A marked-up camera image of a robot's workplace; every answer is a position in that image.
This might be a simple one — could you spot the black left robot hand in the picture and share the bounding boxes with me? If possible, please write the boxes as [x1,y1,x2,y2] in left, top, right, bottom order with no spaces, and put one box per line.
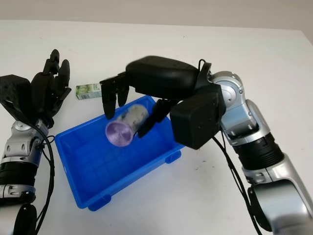
[31,49,72,128]

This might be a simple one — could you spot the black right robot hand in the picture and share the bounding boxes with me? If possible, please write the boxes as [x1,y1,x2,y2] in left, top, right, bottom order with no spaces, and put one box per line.
[99,55,204,139]

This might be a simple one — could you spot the green carton box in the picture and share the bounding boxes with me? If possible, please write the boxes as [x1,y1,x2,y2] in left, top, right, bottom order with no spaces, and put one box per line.
[75,83,103,101]

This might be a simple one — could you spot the silver cylindrical can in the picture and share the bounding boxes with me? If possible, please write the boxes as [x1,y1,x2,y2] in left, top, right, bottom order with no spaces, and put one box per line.
[105,103,149,148]

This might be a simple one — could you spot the blue plastic tray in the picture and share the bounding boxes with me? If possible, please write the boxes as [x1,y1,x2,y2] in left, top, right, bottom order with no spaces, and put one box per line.
[54,95,185,212]

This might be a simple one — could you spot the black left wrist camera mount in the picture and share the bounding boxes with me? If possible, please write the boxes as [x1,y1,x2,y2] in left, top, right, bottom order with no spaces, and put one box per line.
[0,74,38,126]

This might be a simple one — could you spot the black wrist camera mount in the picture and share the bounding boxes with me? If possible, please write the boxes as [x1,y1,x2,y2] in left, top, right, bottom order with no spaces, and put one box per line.
[169,82,227,150]
[0,74,38,126]

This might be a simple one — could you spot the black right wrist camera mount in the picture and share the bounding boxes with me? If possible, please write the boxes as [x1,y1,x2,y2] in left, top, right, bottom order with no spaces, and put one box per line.
[169,82,227,150]

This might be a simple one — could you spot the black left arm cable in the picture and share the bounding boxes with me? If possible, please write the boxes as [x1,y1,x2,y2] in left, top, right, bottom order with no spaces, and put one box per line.
[31,124,55,235]

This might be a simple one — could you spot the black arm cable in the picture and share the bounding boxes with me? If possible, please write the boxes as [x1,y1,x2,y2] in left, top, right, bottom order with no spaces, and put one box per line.
[212,132,263,235]
[31,124,55,235]

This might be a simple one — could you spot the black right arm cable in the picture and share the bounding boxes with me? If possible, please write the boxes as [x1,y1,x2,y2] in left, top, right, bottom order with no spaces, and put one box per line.
[212,132,263,235]

